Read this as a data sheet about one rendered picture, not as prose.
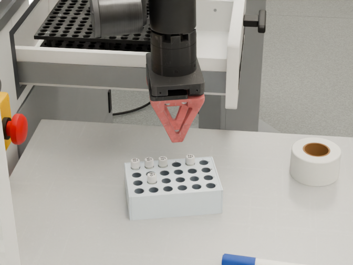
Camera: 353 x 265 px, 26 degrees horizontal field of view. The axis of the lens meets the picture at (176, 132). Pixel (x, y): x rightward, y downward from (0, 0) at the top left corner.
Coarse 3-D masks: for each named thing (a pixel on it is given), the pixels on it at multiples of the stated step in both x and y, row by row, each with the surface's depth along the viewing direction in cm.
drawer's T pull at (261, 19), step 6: (264, 12) 124; (246, 18) 122; (252, 18) 122; (258, 18) 122; (264, 18) 121; (246, 24) 121; (252, 24) 121; (258, 24) 119; (264, 24) 119; (258, 30) 119; (264, 30) 119
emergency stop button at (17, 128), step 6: (18, 114) 98; (12, 120) 97; (18, 120) 97; (24, 120) 98; (6, 126) 98; (12, 126) 97; (18, 126) 97; (24, 126) 98; (6, 132) 98; (12, 132) 97; (18, 132) 97; (24, 132) 98; (12, 138) 97; (18, 138) 97; (24, 138) 98; (18, 144) 98
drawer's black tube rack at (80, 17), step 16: (64, 0) 132; (80, 0) 132; (48, 16) 125; (64, 16) 125; (80, 16) 125; (48, 32) 119; (64, 32) 120; (80, 32) 120; (144, 32) 120; (80, 48) 122; (96, 48) 121; (112, 48) 121; (128, 48) 122; (144, 48) 121
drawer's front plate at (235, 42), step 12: (240, 0) 124; (240, 12) 119; (240, 24) 115; (240, 36) 111; (228, 48) 110; (240, 48) 114; (228, 60) 110; (240, 60) 118; (228, 72) 111; (240, 72) 123; (228, 84) 112; (228, 96) 113; (228, 108) 115
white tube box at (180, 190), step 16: (176, 160) 106; (208, 160) 106; (128, 176) 103; (144, 176) 103; (160, 176) 103; (176, 176) 103; (192, 176) 103; (208, 176) 103; (128, 192) 100; (144, 192) 100; (160, 192) 100; (176, 192) 100; (192, 192) 100; (208, 192) 100; (128, 208) 102; (144, 208) 100; (160, 208) 100; (176, 208) 101; (192, 208) 101; (208, 208) 101
